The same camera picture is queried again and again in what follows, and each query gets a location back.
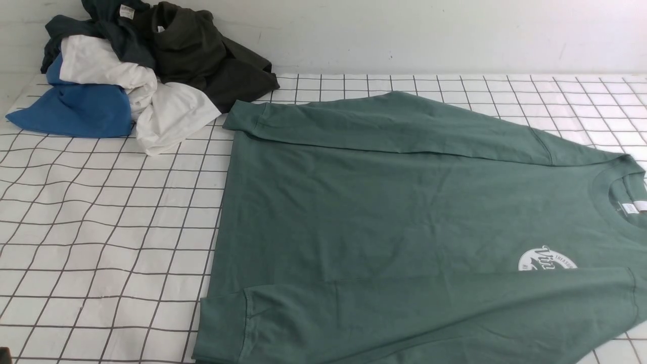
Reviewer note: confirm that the white grid-pattern tablecloth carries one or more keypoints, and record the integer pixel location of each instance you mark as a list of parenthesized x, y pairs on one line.
[(106, 251)]

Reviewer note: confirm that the green long-sleeved shirt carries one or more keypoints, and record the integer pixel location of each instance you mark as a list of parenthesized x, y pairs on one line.
[(395, 229)]

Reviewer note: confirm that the dark olive shirt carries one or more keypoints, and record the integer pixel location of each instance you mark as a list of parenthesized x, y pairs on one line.
[(189, 49)]

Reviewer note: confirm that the blue shirt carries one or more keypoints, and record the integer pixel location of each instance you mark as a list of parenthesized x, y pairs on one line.
[(76, 110)]

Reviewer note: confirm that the dark navy shirt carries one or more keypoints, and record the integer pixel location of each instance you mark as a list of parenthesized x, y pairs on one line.
[(109, 20)]

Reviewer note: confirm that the white shirt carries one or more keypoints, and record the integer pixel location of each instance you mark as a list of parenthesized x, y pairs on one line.
[(165, 114)]

